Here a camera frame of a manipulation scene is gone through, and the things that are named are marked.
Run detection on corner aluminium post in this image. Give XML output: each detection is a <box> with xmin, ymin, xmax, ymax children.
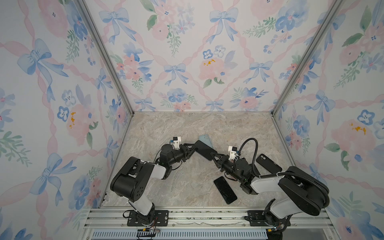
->
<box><xmin>271</xmin><ymin>0</ymin><xmax>345</xmax><ymax>117</ymax></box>
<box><xmin>74</xmin><ymin>0</ymin><xmax>134</xmax><ymax>118</ymax></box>

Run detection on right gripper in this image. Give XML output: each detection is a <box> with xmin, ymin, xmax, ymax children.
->
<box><xmin>211</xmin><ymin>153</ymin><xmax>243</xmax><ymax>184</ymax></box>

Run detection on left corner aluminium post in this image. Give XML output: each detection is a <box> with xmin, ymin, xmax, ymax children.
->
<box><xmin>74</xmin><ymin>0</ymin><xmax>134</xmax><ymax>118</ymax></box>

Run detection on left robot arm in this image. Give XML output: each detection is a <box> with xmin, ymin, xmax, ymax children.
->
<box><xmin>110</xmin><ymin>142</ymin><xmax>197</xmax><ymax>226</ymax></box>

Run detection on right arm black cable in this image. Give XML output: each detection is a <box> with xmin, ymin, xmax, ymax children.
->
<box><xmin>237</xmin><ymin>137</ymin><xmax>330</xmax><ymax>208</ymax></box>

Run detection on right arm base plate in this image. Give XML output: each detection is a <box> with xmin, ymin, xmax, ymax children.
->
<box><xmin>244</xmin><ymin>209</ymin><xmax>291</xmax><ymax>228</ymax></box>

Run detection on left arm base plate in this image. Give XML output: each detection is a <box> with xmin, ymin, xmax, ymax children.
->
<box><xmin>123</xmin><ymin>210</ymin><xmax>169</xmax><ymax>227</ymax></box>

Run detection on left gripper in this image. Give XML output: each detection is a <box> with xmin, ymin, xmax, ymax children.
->
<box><xmin>168</xmin><ymin>144</ymin><xmax>197</xmax><ymax>168</ymax></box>

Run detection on right corner aluminium post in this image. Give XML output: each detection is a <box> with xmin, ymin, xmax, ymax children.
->
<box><xmin>271</xmin><ymin>0</ymin><xmax>345</xmax><ymax>117</ymax></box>

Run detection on black phone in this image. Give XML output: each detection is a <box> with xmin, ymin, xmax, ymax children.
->
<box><xmin>194</xmin><ymin>140</ymin><xmax>217</xmax><ymax>161</ymax></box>
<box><xmin>214</xmin><ymin>177</ymin><xmax>238</xmax><ymax>205</ymax></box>

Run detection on light blue phone case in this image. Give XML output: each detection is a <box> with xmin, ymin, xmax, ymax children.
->
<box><xmin>199</xmin><ymin>134</ymin><xmax>214</xmax><ymax>149</ymax></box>

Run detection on black phone case right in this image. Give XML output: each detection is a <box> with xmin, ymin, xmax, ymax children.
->
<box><xmin>256</xmin><ymin>154</ymin><xmax>283</xmax><ymax>174</ymax></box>

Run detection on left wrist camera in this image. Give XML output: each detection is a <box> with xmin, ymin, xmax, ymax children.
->
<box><xmin>170</xmin><ymin>137</ymin><xmax>181</xmax><ymax>150</ymax></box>

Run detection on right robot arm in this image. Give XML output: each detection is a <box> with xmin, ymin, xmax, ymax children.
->
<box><xmin>211</xmin><ymin>153</ymin><xmax>330</xmax><ymax>232</ymax></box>

